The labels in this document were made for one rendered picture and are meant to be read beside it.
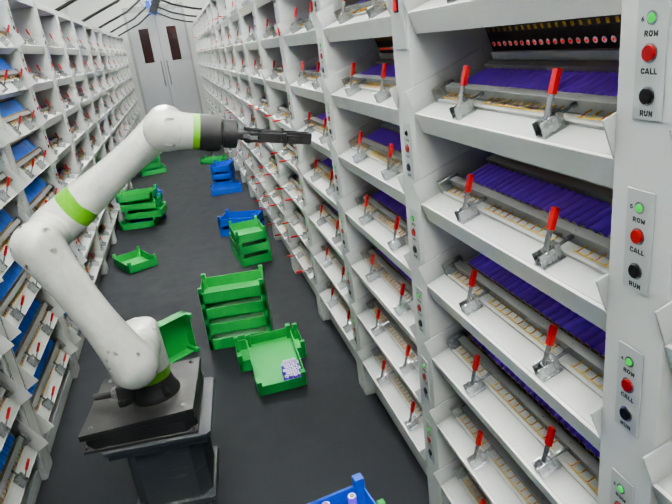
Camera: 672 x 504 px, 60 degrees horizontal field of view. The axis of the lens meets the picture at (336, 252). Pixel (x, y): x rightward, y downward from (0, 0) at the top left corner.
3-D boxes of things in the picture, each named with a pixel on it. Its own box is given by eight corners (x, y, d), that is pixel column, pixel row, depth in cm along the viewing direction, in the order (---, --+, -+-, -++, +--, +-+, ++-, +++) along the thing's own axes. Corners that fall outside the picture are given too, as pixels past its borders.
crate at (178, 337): (136, 377, 261) (146, 382, 256) (125, 337, 254) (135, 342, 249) (190, 347, 282) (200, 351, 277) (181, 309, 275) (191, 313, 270)
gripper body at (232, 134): (220, 145, 158) (254, 147, 160) (222, 149, 150) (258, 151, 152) (221, 117, 155) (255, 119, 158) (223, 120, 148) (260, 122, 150)
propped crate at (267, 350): (307, 384, 239) (305, 371, 234) (258, 397, 235) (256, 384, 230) (290, 335, 262) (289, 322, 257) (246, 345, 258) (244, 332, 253)
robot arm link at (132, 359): (125, 407, 156) (-11, 245, 137) (131, 378, 171) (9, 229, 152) (167, 381, 157) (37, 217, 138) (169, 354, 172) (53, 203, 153)
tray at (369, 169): (412, 210, 140) (396, 176, 137) (343, 167, 196) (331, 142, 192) (481, 168, 142) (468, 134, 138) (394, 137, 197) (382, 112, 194)
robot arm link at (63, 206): (47, 265, 157) (10, 234, 153) (58, 253, 169) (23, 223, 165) (97, 220, 157) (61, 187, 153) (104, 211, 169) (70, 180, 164)
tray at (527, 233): (615, 338, 76) (587, 253, 71) (428, 220, 132) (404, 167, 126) (739, 259, 78) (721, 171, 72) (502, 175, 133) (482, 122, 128)
